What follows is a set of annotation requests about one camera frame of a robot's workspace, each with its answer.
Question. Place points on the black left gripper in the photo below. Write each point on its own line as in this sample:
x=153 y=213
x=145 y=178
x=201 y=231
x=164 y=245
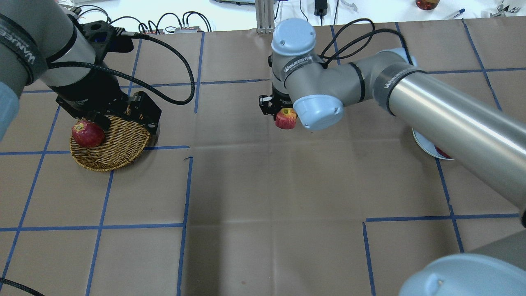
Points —
x=89 y=100

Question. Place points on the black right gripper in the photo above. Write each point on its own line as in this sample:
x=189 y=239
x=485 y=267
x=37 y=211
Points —
x=268 y=105

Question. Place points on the red apple transferred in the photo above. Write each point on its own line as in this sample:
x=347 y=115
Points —
x=286 y=119

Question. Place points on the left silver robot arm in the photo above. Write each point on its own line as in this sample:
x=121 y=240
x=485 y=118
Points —
x=41 y=41

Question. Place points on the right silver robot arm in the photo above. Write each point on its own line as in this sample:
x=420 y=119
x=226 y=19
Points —
x=488 y=142

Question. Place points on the red apple in basket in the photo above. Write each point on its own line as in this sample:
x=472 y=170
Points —
x=88 y=134

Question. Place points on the woven wicker basket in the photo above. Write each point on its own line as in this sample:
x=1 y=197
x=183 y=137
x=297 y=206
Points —
x=124 y=142

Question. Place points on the white plate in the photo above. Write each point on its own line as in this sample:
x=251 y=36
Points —
x=426 y=145

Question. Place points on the red apple on plate front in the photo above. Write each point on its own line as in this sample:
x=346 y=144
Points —
x=442 y=153

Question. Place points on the orange usb hub upper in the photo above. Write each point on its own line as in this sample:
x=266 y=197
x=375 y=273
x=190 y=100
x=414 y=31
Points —
x=143 y=29

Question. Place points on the aluminium frame post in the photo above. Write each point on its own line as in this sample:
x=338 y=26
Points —
x=264 y=16

